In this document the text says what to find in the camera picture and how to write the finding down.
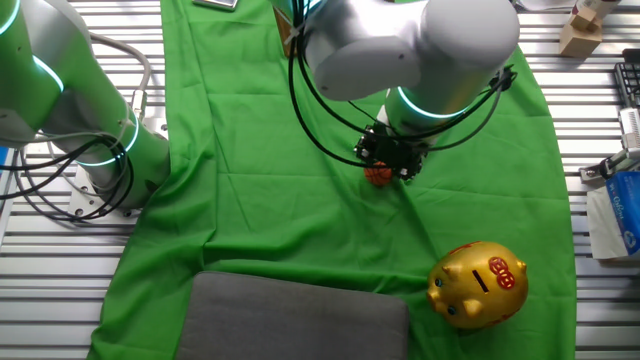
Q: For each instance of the silver digital scale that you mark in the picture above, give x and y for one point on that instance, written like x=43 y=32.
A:
x=215 y=3

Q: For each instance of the silver metal camera bracket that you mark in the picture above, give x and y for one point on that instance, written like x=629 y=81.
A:
x=592 y=172

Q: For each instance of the golden piggy bank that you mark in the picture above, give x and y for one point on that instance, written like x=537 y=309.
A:
x=475 y=287

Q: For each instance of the small black device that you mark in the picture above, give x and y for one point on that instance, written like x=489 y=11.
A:
x=632 y=55

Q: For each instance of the silver ribbed depth camera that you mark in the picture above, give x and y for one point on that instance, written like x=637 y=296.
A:
x=631 y=127

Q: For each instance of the black keyboard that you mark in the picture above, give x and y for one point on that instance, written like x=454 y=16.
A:
x=630 y=85

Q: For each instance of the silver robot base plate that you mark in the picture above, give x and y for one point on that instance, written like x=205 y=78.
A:
x=82 y=194

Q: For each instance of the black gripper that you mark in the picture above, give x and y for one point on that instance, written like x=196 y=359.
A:
x=400 y=150

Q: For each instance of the small wooden block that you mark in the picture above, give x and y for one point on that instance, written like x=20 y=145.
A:
x=586 y=19

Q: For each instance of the blue tissue pack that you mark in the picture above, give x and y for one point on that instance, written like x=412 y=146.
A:
x=625 y=215

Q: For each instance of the green cloth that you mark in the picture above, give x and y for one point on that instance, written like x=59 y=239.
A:
x=300 y=225

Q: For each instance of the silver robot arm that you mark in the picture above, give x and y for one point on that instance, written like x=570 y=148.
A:
x=400 y=45

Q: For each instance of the grey cushion pad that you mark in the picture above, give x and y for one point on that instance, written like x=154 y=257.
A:
x=290 y=320

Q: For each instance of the large wooden block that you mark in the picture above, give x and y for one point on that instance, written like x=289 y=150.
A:
x=577 y=44

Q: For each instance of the small orange basketball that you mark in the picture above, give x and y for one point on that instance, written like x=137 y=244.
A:
x=377 y=176

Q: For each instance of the wooden picture frame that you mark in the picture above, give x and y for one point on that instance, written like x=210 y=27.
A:
x=281 y=30

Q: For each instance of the white brown small box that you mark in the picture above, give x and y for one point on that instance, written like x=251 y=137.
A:
x=597 y=7

